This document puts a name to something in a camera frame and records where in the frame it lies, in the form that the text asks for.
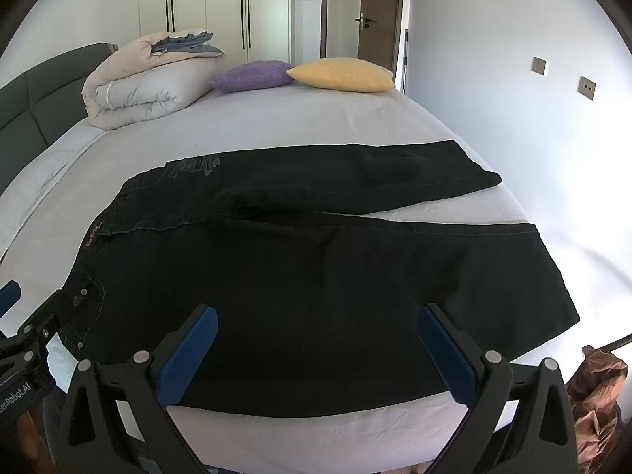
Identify black denim pants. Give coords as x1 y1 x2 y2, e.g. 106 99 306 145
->
60 140 578 417

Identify person left hand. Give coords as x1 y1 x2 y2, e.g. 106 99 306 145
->
16 413 56 474

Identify brown crumpled fabric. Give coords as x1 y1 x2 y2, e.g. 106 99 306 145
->
566 346 629 473

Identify dark green headboard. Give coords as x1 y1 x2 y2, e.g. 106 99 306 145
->
0 43 118 190

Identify folded beige white duvet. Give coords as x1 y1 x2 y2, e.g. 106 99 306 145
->
81 29 225 131

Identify folded blue jeans stack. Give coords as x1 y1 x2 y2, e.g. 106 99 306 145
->
151 31 224 57

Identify purple pillow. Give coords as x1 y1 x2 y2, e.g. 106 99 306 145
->
210 60 293 93

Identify white wardrobe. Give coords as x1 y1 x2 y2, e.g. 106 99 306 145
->
138 0 292 68

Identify yellow pillow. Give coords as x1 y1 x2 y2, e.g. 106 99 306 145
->
286 58 395 93

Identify brown wooden door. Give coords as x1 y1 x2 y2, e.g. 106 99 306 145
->
357 0 402 73

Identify lower wall switch plate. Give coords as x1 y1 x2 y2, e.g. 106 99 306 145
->
577 76 597 101

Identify wall switch plate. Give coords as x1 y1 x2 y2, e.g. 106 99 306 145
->
531 57 547 76
577 76 597 101

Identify upper wall switch plate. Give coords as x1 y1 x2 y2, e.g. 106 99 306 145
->
531 57 547 76

